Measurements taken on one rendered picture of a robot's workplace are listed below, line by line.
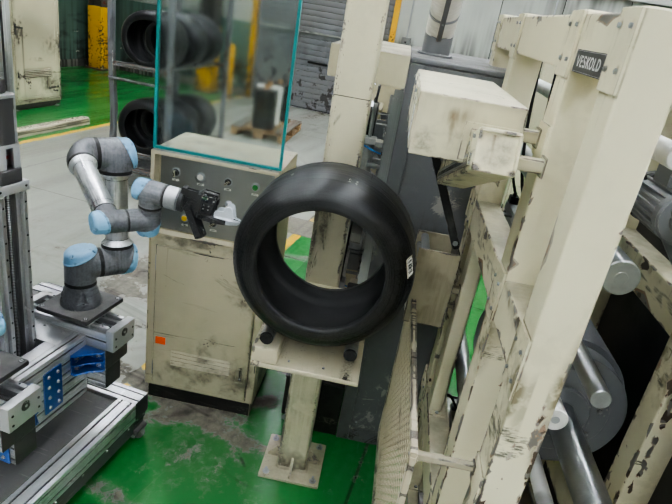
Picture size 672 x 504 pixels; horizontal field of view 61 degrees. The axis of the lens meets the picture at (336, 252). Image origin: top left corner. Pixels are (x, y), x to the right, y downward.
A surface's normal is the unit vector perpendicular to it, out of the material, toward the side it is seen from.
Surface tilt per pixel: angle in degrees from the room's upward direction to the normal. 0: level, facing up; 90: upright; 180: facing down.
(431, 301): 90
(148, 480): 0
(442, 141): 90
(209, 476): 0
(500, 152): 72
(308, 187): 45
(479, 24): 90
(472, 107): 90
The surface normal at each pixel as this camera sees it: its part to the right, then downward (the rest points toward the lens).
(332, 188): 0.02, -0.42
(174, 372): -0.12, 0.37
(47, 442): 0.15, -0.91
